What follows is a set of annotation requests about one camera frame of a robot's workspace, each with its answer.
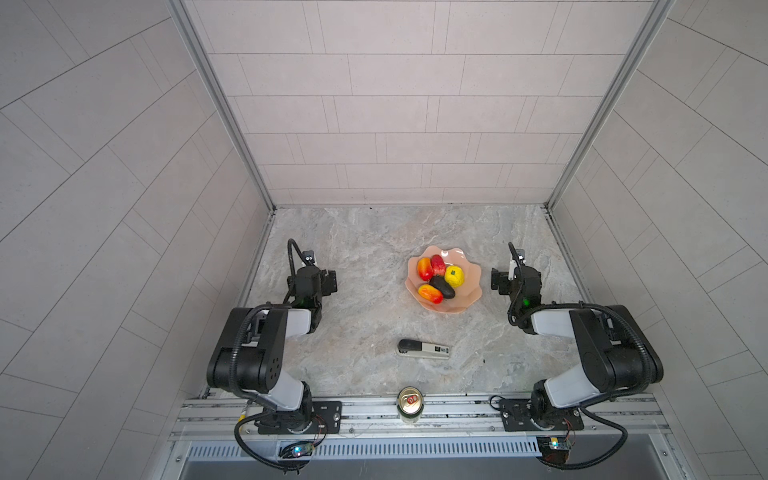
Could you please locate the right green circuit board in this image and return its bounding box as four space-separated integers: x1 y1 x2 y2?
536 436 571 466

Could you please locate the red orange fake mango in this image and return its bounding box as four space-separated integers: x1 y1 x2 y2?
418 284 444 305

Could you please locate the pink scalloped fruit bowl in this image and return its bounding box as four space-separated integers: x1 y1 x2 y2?
405 246 482 314

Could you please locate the dark fake avocado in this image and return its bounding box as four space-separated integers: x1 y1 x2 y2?
429 276 456 299

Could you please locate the red fake strawberry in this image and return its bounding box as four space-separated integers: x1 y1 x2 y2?
430 254 447 277

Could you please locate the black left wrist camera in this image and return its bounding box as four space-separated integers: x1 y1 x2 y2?
302 250 316 266

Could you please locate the black silver handheld device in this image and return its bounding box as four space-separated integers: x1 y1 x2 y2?
397 339 450 360

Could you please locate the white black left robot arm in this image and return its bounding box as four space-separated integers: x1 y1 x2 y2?
206 238 342 473

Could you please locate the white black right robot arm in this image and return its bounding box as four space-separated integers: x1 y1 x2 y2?
489 247 664 471

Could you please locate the aluminium rail base frame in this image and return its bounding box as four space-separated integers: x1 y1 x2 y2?
170 392 669 462

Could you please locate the left green circuit board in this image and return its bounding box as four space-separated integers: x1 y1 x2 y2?
279 442 316 460

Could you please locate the red orange fake peach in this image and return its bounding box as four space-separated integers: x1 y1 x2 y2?
417 257 434 282

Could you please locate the green circuit board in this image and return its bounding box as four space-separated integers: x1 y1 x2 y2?
279 442 316 460
536 436 571 466

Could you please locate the opened tin can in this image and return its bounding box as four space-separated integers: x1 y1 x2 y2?
397 386 424 423

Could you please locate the yellow fake lemon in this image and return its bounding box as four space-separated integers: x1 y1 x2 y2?
444 265 465 289

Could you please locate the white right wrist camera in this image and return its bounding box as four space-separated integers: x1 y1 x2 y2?
508 249 525 280

